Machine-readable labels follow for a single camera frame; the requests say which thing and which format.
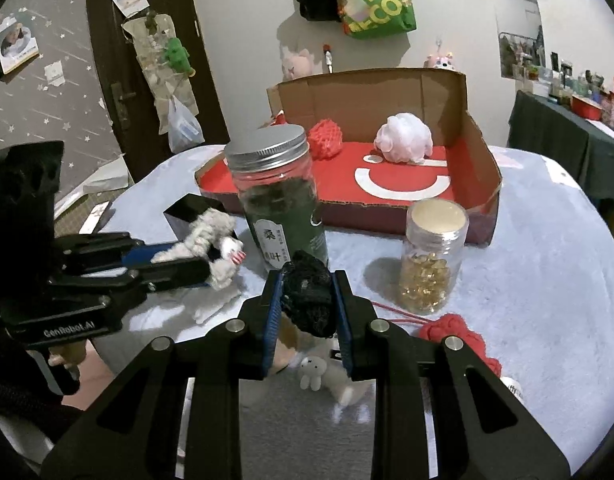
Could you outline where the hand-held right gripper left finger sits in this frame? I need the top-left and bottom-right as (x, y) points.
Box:
(39, 269), (295, 480)

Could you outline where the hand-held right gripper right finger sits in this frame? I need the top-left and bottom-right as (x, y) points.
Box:
(332, 270), (573, 480)

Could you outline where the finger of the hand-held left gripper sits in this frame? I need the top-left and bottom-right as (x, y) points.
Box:
(57, 231), (188, 273)
(62, 257), (213, 306)

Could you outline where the black mesh ball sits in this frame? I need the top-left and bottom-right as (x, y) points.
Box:
(282, 251), (335, 338)

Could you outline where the white knitted rope toy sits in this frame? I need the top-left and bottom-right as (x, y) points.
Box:
(152, 208), (248, 291)

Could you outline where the small white rabbit plush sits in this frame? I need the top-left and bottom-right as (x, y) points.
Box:
(287, 350), (370, 406)

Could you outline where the red-lined cardboard box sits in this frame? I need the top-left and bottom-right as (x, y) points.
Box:
(194, 67), (503, 247)

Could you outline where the person's left hand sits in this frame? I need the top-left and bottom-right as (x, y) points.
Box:
(48, 347), (88, 380)

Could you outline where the black smartphone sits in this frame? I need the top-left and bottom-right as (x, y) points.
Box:
(163, 194), (228, 246)

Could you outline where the clear jar of gold capsules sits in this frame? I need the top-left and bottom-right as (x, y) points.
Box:
(399, 200), (469, 316)

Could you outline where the red knitted ornament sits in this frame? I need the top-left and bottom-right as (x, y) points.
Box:
(372, 300), (503, 378)

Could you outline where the white plastic bag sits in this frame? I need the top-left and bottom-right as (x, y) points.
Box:
(167, 95), (206, 153)

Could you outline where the framed photo print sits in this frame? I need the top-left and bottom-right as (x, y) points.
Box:
(0, 17), (40, 75)

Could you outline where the hanging fabric organizer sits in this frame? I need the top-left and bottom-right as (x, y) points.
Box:
(122, 12), (198, 136)

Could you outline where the dark wooden door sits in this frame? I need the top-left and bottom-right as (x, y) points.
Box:
(84, 0), (230, 181)

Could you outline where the red mesh sponge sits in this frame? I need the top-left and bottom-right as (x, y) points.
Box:
(307, 118), (344, 161)

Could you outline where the white bath pouf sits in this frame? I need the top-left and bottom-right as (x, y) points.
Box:
(374, 108), (434, 164)

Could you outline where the green plush toy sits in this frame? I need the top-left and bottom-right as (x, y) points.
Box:
(164, 37), (195, 76)

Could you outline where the pale pink plush toy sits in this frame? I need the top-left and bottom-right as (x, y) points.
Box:
(281, 49), (315, 81)

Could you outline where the pink plush with white face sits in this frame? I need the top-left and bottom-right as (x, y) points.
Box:
(423, 51), (455, 70)

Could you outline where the table with dark green cloth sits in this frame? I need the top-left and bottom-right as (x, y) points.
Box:
(507, 90), (614, 201)

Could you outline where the red basin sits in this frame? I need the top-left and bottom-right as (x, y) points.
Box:
(571, 95), (603, 121)

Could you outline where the row of bottles and trinkets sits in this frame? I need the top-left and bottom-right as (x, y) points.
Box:
(547, 50), (614, 128)

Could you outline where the metal door handle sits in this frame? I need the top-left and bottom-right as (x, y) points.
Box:
(111, 82), (136, 123)

